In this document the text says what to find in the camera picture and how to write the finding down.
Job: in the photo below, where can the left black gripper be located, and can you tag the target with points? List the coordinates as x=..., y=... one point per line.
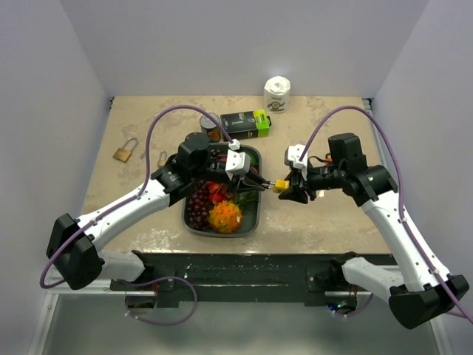
x=249, y=180

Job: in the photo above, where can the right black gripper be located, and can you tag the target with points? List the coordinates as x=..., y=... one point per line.
x=298, y=186

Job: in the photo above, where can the yellow black padlock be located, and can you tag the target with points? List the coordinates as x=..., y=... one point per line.
x=279, y=186

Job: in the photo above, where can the small brass padlock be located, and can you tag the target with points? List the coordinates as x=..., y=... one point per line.
x=162, y=159

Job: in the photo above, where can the large brass padlock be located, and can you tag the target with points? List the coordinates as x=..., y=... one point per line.
x=124, y=153

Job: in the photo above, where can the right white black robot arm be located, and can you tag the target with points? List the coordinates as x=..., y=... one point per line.
x=424, y=287

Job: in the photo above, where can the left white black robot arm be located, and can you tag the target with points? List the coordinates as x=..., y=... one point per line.
x=76, y=247

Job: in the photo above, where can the green avocado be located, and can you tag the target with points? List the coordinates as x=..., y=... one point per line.
x=254, y=159

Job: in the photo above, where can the red cherries bunch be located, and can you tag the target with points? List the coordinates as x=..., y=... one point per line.
x=217, y=192

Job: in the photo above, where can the dark grey fruit tray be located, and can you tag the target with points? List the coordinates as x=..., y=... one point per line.
x=249, y=203

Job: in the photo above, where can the orange dragon fruit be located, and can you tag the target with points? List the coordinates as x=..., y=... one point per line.
x=225, y=217

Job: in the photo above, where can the black green box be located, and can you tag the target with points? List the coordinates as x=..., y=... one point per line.
x=246, y=125

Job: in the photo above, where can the dark red grape bunch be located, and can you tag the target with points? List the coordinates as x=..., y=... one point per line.
x=197, y=205

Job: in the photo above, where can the tin can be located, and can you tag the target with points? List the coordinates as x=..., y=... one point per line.
x=210, y=129

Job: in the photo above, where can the toilet paper roll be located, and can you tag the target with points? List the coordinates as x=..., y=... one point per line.
x=276, y=94

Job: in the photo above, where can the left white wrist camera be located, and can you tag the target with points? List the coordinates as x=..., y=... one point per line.
x=237, y=162

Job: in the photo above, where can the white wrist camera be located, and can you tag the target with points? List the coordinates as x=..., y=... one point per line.
x=237, y=162
x=296, y=160

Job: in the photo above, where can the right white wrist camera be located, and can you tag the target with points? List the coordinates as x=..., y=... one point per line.
x=296, y=160

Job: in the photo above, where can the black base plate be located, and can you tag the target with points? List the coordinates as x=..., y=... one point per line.
x=286, y=278

